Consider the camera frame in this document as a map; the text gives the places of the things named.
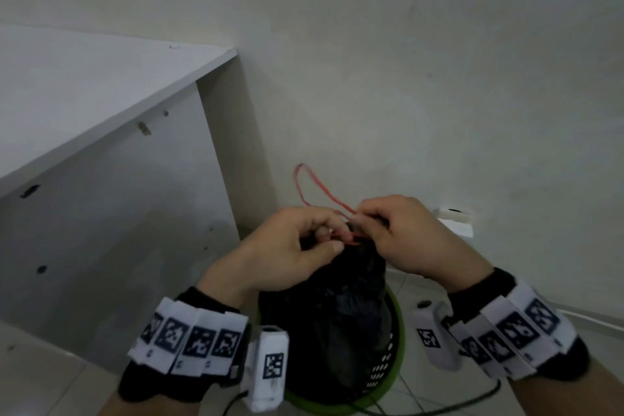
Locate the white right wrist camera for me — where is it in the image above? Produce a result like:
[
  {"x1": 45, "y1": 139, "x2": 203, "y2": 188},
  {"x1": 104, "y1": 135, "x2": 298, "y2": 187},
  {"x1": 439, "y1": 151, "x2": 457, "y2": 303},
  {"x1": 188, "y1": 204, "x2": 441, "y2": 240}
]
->
[{"x1": 409, "y1": 301, "x2": 462, "y2": 372}]

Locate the white stained desk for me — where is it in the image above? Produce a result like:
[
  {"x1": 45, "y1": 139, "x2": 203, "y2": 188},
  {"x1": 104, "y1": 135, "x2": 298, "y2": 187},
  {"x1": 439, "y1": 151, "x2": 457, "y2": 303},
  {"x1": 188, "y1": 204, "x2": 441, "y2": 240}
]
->
[{"x1": 0, "y1": 24, "x2": 279, "y2": 374}]

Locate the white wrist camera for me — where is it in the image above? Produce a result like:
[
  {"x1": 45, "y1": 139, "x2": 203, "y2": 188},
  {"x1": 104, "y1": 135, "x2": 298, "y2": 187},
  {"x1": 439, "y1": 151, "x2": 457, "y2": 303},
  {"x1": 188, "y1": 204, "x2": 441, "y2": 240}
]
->
[
  {"x1": 242, "y1": 325, "x2": 290, "y2": 413},
  {"x1": 409, "y1": 301, "x2": 462, "y2": 372}
]

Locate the red bag tie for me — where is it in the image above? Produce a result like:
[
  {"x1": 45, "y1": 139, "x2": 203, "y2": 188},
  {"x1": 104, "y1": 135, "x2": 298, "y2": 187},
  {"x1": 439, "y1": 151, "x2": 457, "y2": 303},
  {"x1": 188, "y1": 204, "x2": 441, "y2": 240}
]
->
[{"x1": 294, "y1": 162, "x2": 371, "y2": 246}]

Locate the person's right hand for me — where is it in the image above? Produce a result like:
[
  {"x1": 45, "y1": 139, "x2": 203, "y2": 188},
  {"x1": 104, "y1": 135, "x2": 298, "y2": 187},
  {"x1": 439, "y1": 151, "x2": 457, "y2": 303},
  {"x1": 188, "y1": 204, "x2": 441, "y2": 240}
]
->
[{"x1": 348, "y1": 194, "x2": 493, "y2": 293}]

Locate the black garbage bag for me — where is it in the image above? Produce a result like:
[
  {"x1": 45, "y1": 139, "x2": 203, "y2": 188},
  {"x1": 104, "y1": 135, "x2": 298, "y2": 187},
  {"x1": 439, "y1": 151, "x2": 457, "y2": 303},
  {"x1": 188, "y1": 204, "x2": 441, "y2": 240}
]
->
[{"x1": 258, "y1": 220, "x2": 396, "y2": 403}]

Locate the person's right forearm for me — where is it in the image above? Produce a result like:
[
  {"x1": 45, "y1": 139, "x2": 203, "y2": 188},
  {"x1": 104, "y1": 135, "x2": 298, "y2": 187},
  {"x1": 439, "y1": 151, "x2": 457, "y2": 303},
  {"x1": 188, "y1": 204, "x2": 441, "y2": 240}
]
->
[{"x1": 506, "y1": 357, "x2": 624, "y2": 416}]

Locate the green perforated waste basket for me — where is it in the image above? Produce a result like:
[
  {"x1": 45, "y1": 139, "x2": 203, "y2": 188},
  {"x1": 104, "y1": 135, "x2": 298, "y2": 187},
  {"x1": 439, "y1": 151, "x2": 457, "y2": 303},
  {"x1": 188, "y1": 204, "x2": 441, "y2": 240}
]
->
[{"x1": 255, "y1": 283, "x2": 406, "y2": 416}]

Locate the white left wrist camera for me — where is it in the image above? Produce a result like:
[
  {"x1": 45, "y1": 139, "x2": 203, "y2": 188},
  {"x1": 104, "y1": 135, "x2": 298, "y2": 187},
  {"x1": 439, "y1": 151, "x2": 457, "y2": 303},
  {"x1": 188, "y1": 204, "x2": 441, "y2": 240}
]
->
[{"x1": 242, "y1": 325, "x2": 290, "y2": 413}]

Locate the white wall socket adapter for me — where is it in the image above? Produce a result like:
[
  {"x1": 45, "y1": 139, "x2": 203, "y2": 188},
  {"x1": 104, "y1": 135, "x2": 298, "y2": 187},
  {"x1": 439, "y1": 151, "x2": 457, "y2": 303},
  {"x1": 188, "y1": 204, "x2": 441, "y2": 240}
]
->
[{"x1": 434, "y1": 207, "x2": 475, "y2": 239}]

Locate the person's left hand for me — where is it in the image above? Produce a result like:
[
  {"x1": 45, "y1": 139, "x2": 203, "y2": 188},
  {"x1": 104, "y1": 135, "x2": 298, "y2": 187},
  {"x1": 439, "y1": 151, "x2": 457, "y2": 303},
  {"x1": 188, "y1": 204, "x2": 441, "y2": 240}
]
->
[{"x1": 197, "y1": 205, "x2": 357, "y2": 307}]

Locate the right wrist marker band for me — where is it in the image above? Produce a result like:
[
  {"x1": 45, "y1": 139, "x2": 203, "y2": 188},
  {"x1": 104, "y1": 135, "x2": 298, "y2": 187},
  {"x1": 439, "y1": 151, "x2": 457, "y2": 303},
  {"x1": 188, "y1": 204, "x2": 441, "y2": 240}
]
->
[{"x1": 441, "y1": 268, "x2": 592, "y2": 382}]

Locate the white cable along wall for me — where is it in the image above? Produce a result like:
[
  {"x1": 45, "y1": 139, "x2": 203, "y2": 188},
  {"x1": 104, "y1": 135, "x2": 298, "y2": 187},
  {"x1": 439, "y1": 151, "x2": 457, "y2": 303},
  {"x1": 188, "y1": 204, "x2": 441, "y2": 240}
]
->
[{"x1": 551, "y1": 302, "x2": 624, "y2": 333}]

